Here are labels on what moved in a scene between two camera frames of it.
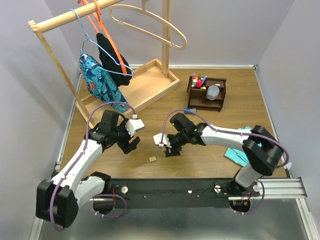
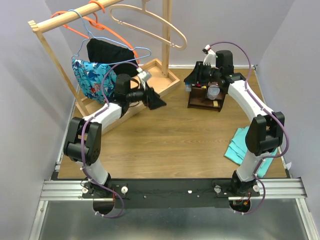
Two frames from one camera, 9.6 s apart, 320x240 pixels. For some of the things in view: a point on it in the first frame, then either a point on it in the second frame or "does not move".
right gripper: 172,151 -> 195,76
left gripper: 126,146 -> 151,99
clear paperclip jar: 212,92 does not move
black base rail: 178,192 does not move
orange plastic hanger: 108,35 -> 96,26
